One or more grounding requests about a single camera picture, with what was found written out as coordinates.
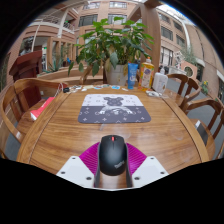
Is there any blue tube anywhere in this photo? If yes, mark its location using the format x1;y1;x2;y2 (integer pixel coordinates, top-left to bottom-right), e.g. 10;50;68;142
127;62;139;90

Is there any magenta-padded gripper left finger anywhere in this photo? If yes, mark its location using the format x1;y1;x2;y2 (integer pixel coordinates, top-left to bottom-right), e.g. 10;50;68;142
56;142;101;188

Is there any green plant in white pot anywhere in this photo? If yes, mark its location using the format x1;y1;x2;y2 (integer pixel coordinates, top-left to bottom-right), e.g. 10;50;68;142
67;16;155;87

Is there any grey bear-print mouse pad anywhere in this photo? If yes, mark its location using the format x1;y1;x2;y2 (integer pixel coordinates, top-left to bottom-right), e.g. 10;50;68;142
77;93;152;125

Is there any wooden armchair with red book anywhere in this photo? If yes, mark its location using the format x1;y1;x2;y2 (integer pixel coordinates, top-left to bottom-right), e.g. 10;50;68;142
0;77;69;159

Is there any red and white book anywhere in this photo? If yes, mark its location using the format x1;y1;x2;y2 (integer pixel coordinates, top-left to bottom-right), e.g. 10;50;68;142
29;96;56;122

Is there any yellow dish soap bottle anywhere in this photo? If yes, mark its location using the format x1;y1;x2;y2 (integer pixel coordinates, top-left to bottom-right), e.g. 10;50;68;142
138;56;156;92

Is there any white sculpture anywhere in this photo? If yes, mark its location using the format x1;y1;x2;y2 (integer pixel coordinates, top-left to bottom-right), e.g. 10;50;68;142
173;50;186;69

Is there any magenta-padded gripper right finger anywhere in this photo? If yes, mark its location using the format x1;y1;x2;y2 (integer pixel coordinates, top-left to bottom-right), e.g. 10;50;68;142
125;142;170;188

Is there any white pump bottle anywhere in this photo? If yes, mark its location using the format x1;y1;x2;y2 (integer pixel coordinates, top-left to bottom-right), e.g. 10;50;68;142
152;67;169;95

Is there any dark red wooden lectern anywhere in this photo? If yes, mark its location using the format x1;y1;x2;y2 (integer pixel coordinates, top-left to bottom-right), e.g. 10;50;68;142
8;49;44;108

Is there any black computer mouse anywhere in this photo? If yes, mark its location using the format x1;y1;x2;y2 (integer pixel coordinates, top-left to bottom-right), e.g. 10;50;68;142
97;134;129;177

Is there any wooden armchair with grey item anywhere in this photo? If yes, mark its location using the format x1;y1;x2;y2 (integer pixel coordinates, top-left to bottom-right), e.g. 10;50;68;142
181;98;224;161

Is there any clear plastic packet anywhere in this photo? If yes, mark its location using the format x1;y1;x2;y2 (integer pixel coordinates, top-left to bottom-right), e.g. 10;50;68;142
145;89;163;98

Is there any dark bust statue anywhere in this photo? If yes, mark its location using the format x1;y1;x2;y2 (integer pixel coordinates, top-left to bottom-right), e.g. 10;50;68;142
19;38;34;56

